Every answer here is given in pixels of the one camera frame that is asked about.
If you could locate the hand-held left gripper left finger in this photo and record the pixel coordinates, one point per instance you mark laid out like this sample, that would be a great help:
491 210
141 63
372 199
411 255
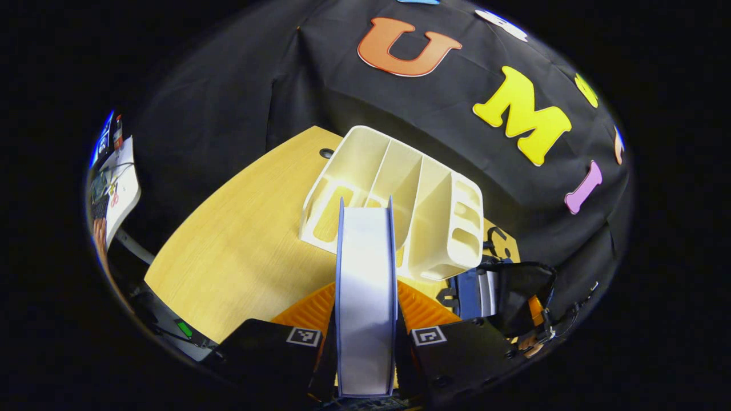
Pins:
268 354

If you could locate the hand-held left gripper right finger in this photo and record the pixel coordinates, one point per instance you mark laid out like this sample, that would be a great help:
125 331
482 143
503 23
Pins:
457 359

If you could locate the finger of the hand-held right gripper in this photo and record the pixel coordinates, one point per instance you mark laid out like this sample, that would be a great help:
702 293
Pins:
535 311

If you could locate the blue schoolbag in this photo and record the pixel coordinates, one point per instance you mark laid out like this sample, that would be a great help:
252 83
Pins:
519 285

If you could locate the lavender grey book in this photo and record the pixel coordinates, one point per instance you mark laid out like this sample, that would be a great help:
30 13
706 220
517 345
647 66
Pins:
365 297

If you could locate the cream plastic bookshelf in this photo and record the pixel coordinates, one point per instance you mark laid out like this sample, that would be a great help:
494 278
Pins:
440 211

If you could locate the grey device with green light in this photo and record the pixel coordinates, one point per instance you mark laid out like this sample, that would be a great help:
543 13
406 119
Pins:
183 330

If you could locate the red bottle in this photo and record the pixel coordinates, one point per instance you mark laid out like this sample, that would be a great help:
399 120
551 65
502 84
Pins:
118 134

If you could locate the bright display screen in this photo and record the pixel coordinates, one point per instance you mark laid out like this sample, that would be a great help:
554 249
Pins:
103 142

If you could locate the black backdrop cloth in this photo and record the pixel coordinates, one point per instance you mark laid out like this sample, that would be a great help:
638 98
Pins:
342 80

